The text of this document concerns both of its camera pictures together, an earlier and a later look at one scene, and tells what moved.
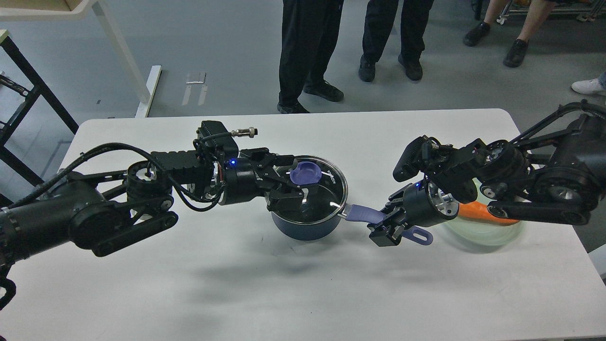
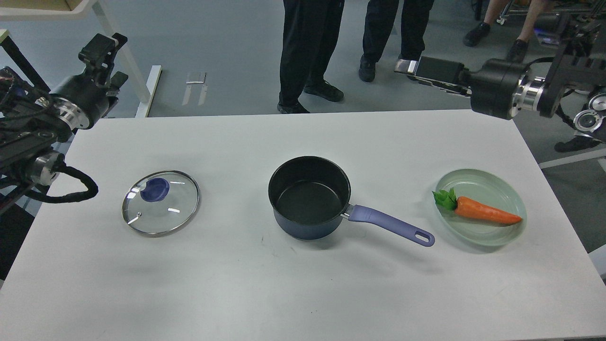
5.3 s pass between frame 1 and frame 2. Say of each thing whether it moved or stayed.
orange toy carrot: stayed
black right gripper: moved
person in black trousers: stayed
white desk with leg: stayed
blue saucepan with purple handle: stayed
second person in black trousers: stayed
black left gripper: moved
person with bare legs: stayed
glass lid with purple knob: moved
